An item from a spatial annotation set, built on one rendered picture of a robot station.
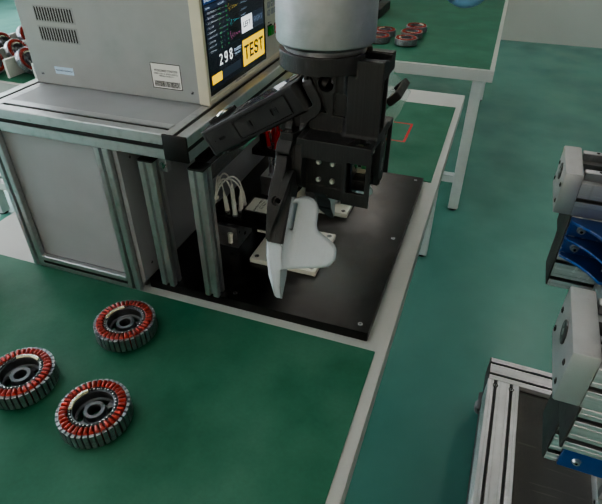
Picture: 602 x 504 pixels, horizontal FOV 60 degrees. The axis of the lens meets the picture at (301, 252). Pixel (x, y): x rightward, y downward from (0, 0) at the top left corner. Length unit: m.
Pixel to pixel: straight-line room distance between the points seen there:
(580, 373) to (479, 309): 1.55
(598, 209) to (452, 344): 1.06
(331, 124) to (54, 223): 0.86
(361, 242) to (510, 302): 1.25
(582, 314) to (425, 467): 1.06
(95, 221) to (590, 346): 0.88
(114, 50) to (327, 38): 0.72
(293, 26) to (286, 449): 0.63
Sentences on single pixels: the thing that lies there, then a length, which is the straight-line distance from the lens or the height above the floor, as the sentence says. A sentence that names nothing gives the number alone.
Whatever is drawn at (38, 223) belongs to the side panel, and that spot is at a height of 0.86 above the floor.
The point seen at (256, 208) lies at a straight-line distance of 1.13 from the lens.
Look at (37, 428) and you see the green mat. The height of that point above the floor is 0.75.
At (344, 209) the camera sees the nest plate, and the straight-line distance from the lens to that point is 1.29.
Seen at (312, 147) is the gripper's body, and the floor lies 1.28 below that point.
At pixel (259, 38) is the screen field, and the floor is 1.18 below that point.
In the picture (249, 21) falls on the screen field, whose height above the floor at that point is 1.22.
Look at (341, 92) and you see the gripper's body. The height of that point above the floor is 1.32.
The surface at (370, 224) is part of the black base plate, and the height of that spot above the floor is 0.77.
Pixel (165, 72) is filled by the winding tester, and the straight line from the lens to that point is 1.01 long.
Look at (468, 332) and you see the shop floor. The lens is 2.16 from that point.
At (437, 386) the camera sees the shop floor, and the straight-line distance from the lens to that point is 1.94.
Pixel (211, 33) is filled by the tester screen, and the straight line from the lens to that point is 0.98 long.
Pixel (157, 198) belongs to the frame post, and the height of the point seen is 0.98.
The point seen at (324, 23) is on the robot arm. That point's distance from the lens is 0.38.
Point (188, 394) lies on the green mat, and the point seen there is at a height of 0.75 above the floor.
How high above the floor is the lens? 1.46
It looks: 36 degrees down
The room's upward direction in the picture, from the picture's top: straight up
